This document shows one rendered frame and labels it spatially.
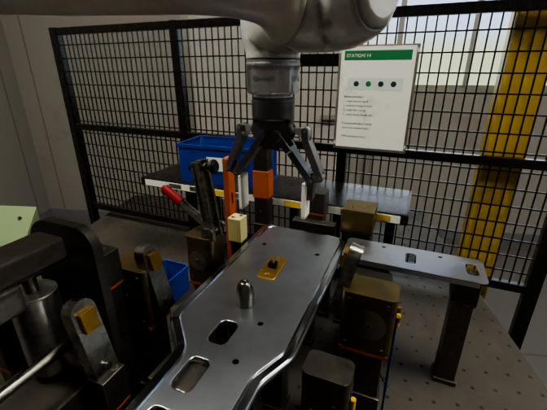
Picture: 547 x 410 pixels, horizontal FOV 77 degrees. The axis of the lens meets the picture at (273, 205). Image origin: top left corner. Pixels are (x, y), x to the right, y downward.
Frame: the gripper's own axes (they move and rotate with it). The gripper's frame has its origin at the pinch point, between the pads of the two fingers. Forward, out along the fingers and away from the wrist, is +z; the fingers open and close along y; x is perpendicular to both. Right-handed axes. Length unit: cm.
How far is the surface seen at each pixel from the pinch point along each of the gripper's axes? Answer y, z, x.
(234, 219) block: -12.3, 7.7, 6.1
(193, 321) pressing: -5.8, 14.1, -20.5
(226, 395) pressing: 6.3, 14.1, -30.3
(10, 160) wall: -301, 49, 121
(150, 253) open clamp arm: -15.0, 4.5, -18.2
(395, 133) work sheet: 17, -6, 54
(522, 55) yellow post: 46, -28, 58
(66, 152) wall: -278, 48, 158
